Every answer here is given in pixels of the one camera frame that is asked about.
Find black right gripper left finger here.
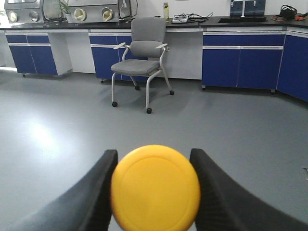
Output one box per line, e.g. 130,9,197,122
7,150,118,231

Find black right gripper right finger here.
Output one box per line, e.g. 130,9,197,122
190,148,308,231

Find yellow mushroom push button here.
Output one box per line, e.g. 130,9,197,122
110,145,201,231

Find blue corner cabinet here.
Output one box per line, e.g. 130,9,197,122
277,26,308,101

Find blue lab cabinet right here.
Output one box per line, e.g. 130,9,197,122
202,26,285,94

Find grey office chair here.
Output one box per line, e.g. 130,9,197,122
111,17,174,114

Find blue lab cabinet left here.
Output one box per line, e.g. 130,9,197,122
5,30,73,76

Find white device on counter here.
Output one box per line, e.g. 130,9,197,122
171,14,188,24

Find steel glove box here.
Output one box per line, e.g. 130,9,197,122
4,0,138,24

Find yellow bottle on counter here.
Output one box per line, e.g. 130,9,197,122
163,2,169,22

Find black and orange cables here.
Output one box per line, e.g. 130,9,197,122
274,4,308,21

